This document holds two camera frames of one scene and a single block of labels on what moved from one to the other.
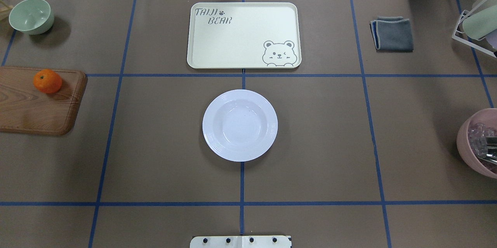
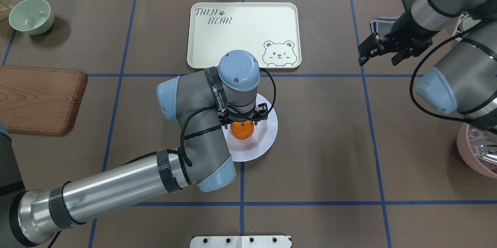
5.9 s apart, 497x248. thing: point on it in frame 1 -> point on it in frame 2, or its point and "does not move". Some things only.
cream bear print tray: x=244 y=35 does not move
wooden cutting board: x=24 y=109 does not move
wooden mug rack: x=4 y=9 does not move
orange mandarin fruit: x=47 y=81 -> x=242 y=130
